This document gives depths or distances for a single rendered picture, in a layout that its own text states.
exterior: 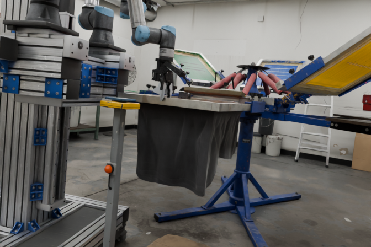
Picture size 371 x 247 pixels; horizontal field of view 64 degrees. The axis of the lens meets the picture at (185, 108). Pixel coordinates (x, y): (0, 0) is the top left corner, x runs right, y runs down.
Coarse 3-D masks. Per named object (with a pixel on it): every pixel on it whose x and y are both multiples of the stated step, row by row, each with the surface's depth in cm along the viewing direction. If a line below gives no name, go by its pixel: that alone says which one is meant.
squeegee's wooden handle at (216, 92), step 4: (184, 88) 204; (188, 88) 202; (192, 88) 201; (196, 88) 200; (200, 88) 198; (204, 88) 197; (188, 92) 208; (192, 92) 204; (196, 92) 202; (200, 92) 198; (204, 92) 197; (208, 92) 195; (212, 92) 194; (216, 92) 192; (220, 92) 191; (224, 92) 190; (228, 92) 189; (232, 92) 187; (236, 92) 186; (240, 92) 185; (232, 96) 193; (236, 96) 191; (244, 96) 190
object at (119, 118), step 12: (120, 108) 128; (132, 108) 134; (120, 120) 134; (120, 132) 135; (120, 144) 136; (120, 156) 137; (120, 168) 138; (108, 180) 137; (108, 192) 137; (108, 204) 137; (108, 216) 137; (108, 228) 137; (108, 240) 137
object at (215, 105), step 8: (120, 96) 158; (128, 96) 156; (136, 96) 153; (144, 96) 151; (152, 96) 148; (176, 96) 206; (160, 104) 146; (168, 104) 144; (176, 104) 142; (184, 104) 140; (192, 104) 138; (200, 104) 136; (208, 104) 134; (216, 104) 132; (224, 104) 136; (232, 104) 146; (240, 104) 157; (248, 104) 170
